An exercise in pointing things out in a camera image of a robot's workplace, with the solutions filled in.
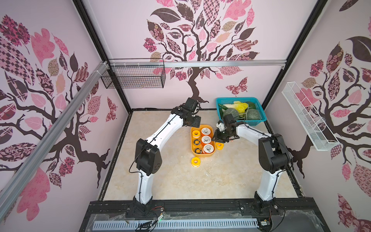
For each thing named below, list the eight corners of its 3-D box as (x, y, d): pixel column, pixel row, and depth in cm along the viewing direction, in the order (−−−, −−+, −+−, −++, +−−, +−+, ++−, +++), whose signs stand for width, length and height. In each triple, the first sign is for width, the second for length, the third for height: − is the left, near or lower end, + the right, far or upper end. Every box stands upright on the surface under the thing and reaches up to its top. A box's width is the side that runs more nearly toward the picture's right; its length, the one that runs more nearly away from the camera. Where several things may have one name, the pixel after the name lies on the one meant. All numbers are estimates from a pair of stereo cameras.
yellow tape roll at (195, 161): (191, 167, 91) (191, 165, 89) (191, 158, 95) (191, 156, 93) (200, 166, 91) (200, 165, 89) (200, 158, 95) (200, 156, 93)
